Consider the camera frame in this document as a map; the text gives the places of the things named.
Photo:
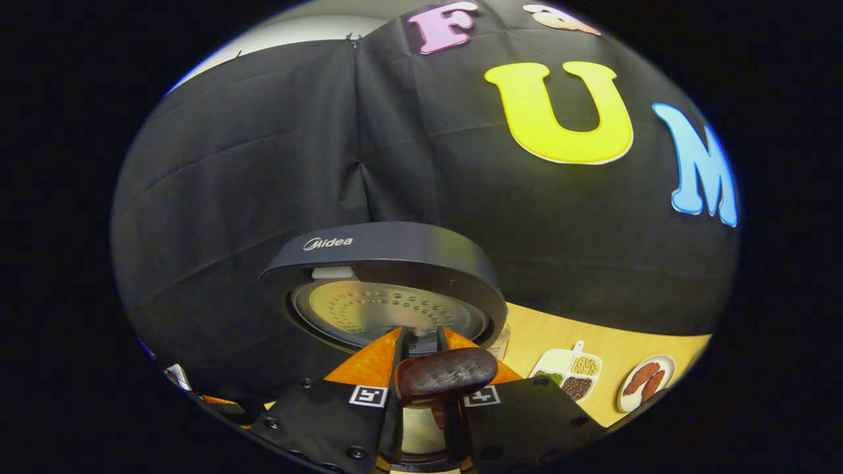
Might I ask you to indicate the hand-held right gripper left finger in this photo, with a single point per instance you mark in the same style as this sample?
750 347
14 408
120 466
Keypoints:
329 421

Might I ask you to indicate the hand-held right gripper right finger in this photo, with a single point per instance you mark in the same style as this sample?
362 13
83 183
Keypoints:
527 421

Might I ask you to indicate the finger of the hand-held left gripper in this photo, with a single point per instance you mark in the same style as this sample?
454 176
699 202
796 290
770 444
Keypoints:
220 403

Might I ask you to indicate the brown wooden spoon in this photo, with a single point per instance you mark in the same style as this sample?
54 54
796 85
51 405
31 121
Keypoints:
444 372

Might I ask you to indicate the dark grey rice cooker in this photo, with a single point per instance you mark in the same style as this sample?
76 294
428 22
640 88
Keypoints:
395 253

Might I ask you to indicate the white divided bean dish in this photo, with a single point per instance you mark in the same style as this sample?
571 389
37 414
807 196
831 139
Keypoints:
566 372

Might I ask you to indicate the small glass bottle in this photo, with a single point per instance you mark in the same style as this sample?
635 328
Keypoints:
500 342

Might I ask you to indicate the white round plate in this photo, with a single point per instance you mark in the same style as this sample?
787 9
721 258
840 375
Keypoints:
629 403

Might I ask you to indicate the brown sausage piece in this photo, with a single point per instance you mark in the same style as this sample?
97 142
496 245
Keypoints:
653 387
640 378

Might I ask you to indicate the black backdrop cloth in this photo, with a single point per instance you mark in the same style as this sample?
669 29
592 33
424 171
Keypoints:
230 164

